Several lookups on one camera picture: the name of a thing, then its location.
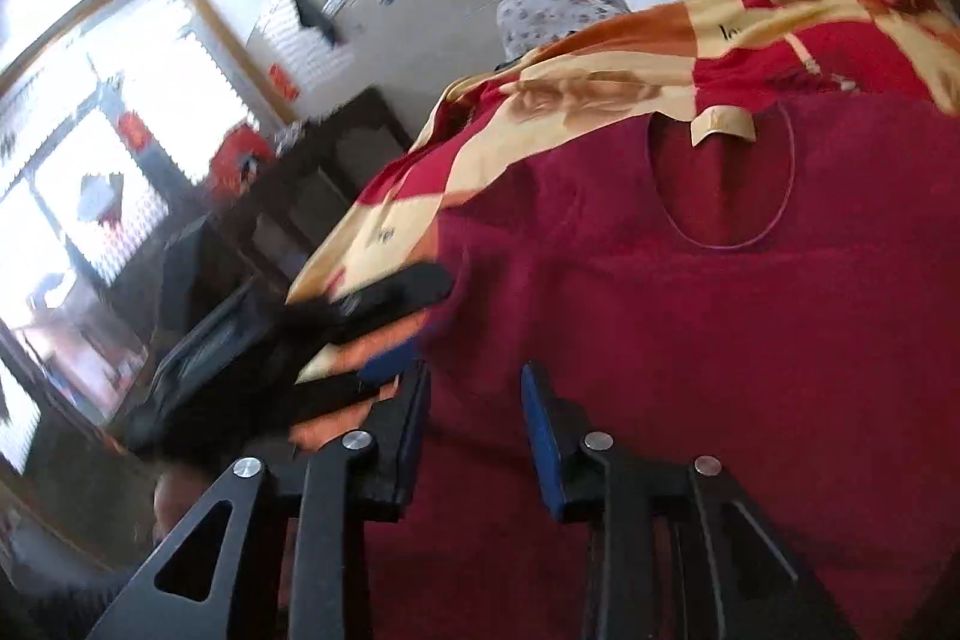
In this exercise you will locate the printed orange red blanket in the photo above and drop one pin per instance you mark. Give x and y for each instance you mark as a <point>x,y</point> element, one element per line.
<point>600,63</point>

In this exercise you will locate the dark red fleece garment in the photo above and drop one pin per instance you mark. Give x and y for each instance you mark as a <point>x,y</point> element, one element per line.
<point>675,347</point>

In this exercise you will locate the red hanging decoration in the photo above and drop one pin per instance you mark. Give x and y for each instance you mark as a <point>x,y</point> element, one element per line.
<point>240,160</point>

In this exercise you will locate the bright window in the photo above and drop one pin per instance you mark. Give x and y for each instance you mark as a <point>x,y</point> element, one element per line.
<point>90,160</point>

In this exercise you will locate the small floral pillow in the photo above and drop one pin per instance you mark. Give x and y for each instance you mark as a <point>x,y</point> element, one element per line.
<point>547,10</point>

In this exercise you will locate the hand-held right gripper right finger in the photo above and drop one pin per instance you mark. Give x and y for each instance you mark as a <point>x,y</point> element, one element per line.
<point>541,437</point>

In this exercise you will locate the dark wooden cabinet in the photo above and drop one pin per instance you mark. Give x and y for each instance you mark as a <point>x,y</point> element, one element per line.
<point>322,175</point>

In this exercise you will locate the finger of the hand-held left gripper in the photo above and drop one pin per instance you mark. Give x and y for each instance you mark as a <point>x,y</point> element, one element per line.
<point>390,291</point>
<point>337,401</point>

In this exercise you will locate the person's left forearm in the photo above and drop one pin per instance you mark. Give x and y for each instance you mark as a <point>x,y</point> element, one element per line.
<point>174,497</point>

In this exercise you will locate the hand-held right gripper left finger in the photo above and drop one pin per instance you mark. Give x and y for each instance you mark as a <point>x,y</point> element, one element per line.
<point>414,445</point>

